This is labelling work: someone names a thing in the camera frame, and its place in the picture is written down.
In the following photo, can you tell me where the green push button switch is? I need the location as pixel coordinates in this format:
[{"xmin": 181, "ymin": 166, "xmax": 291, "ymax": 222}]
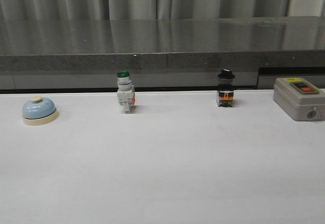
[{"xmin": 117, "ymin": 71, "xmax": 135, "ymax": 113}]

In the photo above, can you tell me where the blue desk bell cream base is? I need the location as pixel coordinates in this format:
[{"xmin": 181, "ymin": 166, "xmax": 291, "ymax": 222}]
[{"xmin": 22, "ymin": 95, "xmax": 59, "ymax": 126}]

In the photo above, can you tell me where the grey granite counter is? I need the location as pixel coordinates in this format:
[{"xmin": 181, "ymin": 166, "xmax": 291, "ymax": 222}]
[{"xmin": 1, "ymin": 17, "xmax": 324, "ymax": 93}]

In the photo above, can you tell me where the grey on off switch box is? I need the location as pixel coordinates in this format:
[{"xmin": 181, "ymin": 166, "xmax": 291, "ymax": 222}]
[{"xmin": 273, "ymin": 78, "xmax": 324, "ymax": 121}]

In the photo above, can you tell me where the black rotary selector switch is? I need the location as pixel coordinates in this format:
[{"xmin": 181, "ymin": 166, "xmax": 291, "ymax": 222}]
[{"xmin": 216, "ymin": 69, "xmax": 235, "ymax": 107}]

